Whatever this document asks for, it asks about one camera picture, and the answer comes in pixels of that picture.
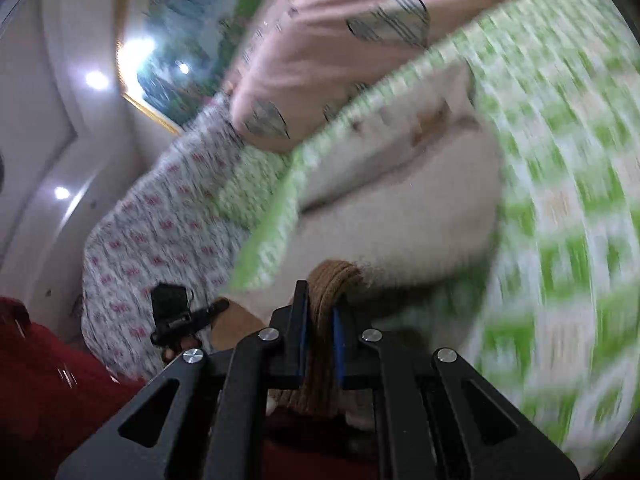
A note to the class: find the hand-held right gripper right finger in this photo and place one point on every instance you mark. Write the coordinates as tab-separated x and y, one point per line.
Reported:
338	345

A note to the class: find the red cloth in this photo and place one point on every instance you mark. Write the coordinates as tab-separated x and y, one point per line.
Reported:
45	400

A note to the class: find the green checkered blanket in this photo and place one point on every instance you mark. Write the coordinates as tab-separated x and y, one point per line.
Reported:
560	160

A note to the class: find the gold framed wall painting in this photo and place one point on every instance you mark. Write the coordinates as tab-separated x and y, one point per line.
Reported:
175	20

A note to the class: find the white floral patterned cloth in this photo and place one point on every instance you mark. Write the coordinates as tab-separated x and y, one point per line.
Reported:
160	230

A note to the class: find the pink garment with heart prints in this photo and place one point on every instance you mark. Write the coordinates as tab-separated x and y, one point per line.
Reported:
330	60

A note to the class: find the white sweater with brown cuffs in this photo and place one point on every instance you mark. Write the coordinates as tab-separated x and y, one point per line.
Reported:
400	200

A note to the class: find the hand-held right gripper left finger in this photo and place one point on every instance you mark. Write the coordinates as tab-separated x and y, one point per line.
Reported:
301	330

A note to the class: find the round ceiling spotlight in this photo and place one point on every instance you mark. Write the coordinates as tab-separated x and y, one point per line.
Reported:
96	80
61	192

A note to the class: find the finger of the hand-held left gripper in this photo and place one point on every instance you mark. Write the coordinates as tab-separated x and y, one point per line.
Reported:
210	313

